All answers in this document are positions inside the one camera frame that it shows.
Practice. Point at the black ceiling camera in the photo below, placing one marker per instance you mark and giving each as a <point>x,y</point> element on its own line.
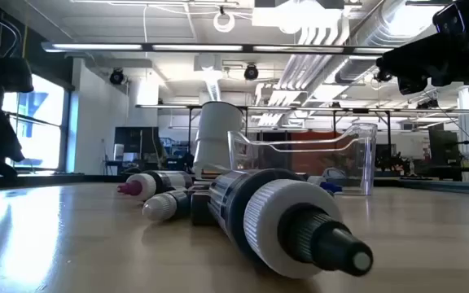
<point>428,104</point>
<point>117,76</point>
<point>251,72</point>
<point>383,76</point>

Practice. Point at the large purple food coloring bottle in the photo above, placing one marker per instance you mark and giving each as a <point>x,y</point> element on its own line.
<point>149,186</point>

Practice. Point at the clear plastic bin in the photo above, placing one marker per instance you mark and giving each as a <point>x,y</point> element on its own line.
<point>365,163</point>

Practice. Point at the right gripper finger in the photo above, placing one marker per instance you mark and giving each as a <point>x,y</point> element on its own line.
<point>405,61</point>

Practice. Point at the black aluminium table frame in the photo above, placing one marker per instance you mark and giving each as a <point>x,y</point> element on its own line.
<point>55,179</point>

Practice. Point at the silver ventilation duct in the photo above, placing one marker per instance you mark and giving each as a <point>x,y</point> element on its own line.
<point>381,28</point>

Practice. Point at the large window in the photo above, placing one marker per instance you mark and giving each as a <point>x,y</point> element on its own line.
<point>43,122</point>

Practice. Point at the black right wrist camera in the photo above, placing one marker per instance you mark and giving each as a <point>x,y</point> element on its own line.
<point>448,19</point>

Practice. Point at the long ceiling light strip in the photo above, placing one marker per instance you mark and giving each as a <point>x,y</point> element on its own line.
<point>96,46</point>

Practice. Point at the black monitor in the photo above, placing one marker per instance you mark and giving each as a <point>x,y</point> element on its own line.
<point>442,146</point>

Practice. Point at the tall white cup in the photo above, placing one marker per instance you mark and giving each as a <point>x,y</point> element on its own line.
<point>218,138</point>

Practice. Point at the orange board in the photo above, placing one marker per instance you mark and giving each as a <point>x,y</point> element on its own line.
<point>312,163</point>

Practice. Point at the black cabinet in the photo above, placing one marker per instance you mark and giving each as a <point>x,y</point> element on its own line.
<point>137,140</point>

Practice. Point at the black background gantry frame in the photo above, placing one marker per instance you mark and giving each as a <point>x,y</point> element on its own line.
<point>165,106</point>

